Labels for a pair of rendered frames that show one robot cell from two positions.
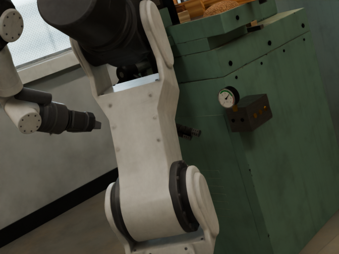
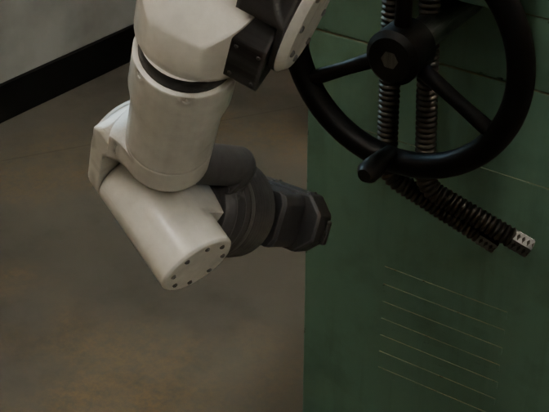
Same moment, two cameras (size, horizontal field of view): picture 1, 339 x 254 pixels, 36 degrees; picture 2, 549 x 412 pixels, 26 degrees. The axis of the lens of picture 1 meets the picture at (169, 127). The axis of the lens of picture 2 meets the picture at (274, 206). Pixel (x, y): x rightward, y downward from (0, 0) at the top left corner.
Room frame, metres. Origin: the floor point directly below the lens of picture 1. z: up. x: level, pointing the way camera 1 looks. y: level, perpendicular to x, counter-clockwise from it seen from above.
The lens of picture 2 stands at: (0.58, 0.46, 1.36)
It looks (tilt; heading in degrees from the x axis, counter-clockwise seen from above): 34 degrees down; 346
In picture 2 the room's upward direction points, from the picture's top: straight up
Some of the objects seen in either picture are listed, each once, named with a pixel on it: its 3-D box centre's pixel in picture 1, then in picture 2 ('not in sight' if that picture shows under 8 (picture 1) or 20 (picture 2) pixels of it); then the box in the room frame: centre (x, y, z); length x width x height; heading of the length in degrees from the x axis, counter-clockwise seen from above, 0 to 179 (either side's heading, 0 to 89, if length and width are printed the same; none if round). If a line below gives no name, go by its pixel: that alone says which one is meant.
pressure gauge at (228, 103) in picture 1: (230, 99); not in sight; (1.52, -0.20, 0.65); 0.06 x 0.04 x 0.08; 43
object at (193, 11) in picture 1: (178, 12); not in sight; (1.82, -0.15, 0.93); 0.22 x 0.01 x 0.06; 43
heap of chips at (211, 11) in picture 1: (220, 6); not in sight; (1.63, -0.26, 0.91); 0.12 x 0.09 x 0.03; 133
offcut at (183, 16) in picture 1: (183, 16); not in sight; (1.68, -0.15, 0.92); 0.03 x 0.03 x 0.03; 86
